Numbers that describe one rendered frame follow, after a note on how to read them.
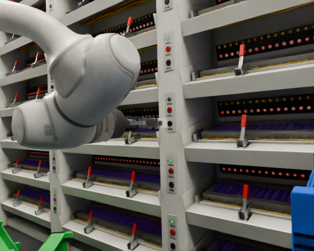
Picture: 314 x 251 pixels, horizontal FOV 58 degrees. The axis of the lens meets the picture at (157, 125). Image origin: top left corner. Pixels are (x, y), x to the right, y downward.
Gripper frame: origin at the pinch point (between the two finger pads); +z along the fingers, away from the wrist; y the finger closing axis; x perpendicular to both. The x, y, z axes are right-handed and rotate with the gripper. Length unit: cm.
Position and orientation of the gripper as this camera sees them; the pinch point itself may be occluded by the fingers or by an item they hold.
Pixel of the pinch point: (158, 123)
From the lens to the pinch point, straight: 84.0
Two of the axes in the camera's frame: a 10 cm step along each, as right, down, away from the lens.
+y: 7.7, -0.2, -6.4
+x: -0.3, -10.0, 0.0
